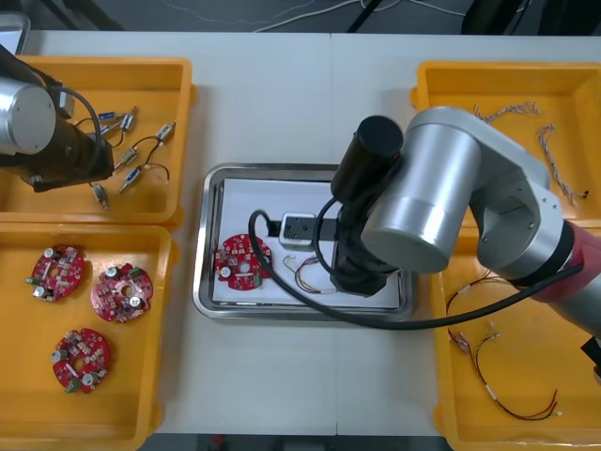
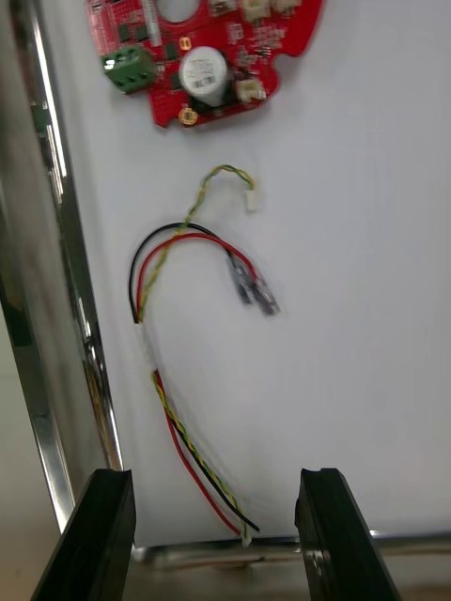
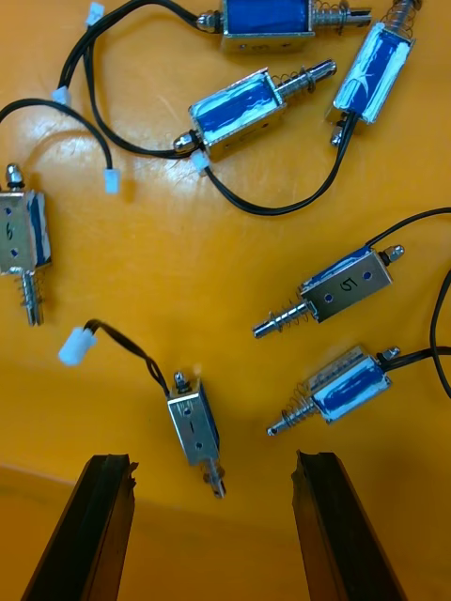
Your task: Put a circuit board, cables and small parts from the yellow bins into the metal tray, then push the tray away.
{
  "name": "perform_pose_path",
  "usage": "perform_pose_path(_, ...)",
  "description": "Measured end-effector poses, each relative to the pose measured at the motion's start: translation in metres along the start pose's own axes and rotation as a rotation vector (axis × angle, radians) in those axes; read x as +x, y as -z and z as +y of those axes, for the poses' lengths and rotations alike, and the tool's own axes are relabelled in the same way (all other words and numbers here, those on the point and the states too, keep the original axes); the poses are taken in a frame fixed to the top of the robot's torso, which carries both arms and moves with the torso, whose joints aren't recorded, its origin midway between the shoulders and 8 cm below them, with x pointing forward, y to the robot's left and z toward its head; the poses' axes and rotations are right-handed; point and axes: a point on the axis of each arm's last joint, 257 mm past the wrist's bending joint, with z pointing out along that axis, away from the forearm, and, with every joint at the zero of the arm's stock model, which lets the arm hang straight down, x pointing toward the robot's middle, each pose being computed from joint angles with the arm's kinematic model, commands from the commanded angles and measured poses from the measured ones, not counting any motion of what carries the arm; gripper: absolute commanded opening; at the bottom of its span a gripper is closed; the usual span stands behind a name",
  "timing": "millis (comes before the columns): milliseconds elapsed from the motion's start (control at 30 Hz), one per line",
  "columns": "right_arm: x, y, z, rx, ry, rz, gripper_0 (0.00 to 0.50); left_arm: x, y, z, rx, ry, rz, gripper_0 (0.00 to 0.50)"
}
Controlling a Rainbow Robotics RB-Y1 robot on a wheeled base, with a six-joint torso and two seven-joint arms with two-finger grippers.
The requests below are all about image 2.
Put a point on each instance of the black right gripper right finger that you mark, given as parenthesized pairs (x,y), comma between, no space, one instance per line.
(333,540)

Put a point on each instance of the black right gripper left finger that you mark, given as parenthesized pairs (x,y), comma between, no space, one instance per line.
(94,540)

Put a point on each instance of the round red circuit board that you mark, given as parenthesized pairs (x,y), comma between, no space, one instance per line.
(164,98)

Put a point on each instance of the steel tray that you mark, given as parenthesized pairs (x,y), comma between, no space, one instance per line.
(47,328)

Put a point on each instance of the white sheet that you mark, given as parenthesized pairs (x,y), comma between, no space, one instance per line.
(329,375)

